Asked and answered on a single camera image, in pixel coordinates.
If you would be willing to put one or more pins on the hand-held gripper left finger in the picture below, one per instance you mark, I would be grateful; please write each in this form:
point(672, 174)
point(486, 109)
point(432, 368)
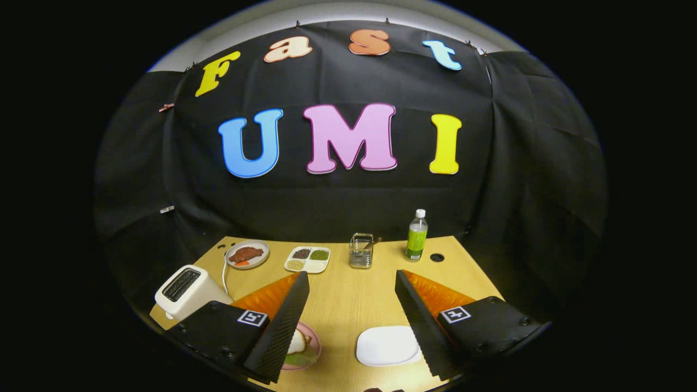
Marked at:
point(280, 332)

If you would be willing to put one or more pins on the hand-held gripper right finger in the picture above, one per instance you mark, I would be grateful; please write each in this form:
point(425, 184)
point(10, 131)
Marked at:
point(422, 332)

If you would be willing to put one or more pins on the pink round plate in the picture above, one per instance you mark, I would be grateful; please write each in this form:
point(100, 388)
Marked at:
point(315, 340)

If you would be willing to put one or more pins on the white rounded rectangular plate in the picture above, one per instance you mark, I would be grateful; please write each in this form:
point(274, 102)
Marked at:
point(386, 345)

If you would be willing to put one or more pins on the pile of yellow beans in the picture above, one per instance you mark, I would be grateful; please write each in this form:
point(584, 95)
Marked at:
point(295, 265)

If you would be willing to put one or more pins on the white divided tray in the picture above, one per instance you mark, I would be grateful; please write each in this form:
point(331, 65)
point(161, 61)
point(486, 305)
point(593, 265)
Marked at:
point(316, 267)

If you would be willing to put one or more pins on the pile of dark beans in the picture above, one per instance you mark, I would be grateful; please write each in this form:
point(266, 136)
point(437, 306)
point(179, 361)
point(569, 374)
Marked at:
point(301, 253)

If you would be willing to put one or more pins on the brown meat steak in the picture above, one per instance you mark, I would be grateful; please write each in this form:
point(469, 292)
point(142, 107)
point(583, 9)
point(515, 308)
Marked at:
point(246, 254)

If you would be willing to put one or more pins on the beige round plate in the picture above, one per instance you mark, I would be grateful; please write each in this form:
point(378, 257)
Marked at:
point(264, 247)

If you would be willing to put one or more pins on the pile of green beans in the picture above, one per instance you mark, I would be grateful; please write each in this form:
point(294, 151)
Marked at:
point(319, 255)

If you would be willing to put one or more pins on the green label plastic bottle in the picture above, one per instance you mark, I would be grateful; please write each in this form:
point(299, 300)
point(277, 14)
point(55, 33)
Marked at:
point(416, 239)

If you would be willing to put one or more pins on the white toaster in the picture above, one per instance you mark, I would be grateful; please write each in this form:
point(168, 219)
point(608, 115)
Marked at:
point(190, 296)

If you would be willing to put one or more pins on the black backdrop cloth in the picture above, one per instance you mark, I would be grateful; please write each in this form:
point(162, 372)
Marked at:
point(326, 207)

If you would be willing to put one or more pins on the copper cloth clip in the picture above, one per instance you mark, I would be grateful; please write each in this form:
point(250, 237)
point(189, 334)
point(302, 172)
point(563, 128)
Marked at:
point(166, 107)

